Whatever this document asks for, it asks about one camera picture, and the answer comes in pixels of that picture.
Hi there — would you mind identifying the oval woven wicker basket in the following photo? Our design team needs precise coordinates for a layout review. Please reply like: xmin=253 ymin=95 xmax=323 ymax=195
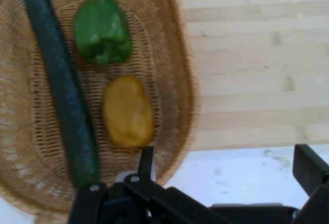
xmin=0 ymin=0 xmax=202 ymax=224

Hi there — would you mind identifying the green bell pepper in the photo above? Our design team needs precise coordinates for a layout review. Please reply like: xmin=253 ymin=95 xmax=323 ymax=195
xmin=74 ymin=0 xmax=134 ymax=66

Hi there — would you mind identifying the long dark green cucumber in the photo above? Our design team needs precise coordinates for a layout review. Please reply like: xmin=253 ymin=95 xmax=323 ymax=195
xmin=22 ymin=0 xmax=101 ymax=189

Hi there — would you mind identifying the yellow potato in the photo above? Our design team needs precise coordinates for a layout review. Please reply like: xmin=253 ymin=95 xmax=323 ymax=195
xmin=102 ymin=75 xmax=155 ymax=148

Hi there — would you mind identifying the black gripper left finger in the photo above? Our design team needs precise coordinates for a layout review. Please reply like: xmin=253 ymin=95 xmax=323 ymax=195
xmin=68 ymin=146 xmax=214 ymax=224

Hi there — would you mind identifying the light wooden cutting board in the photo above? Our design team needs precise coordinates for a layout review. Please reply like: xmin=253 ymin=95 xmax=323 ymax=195
xmin=172 ymin=0 xmax=329 ymax=152

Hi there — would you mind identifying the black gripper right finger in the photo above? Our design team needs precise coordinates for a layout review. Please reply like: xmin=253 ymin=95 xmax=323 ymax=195
xmin=292 ymin=143 xmax=329 ymax=224

